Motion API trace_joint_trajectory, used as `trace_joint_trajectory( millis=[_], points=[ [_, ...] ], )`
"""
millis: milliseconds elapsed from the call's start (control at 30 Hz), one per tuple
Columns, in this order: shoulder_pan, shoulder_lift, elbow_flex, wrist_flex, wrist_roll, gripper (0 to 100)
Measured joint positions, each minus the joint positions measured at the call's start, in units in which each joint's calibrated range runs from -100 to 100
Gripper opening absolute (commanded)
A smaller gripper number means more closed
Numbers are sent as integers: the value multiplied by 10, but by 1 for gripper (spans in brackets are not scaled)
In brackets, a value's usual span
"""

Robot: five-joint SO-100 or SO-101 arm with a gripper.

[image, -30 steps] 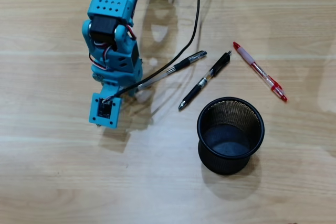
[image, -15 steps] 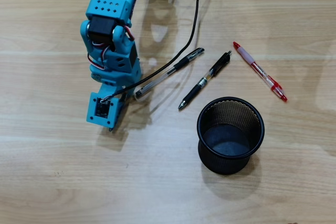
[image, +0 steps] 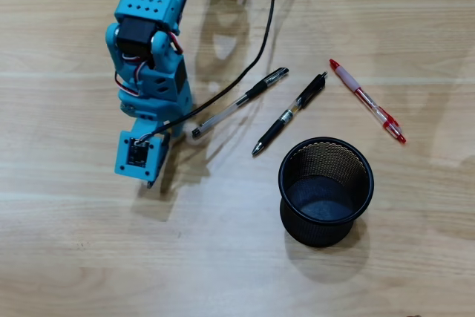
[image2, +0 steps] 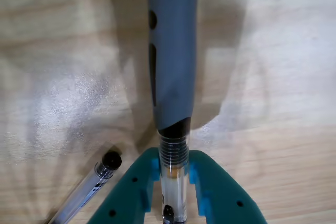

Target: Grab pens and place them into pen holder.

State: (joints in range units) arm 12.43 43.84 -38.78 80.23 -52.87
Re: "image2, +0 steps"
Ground pens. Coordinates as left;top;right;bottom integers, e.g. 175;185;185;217
47;150;123;224

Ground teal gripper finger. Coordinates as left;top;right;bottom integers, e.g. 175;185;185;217
86;147;161;224
188;150;268;224

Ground grey grip retractable pen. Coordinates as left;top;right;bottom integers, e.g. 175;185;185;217
145;0;202;224

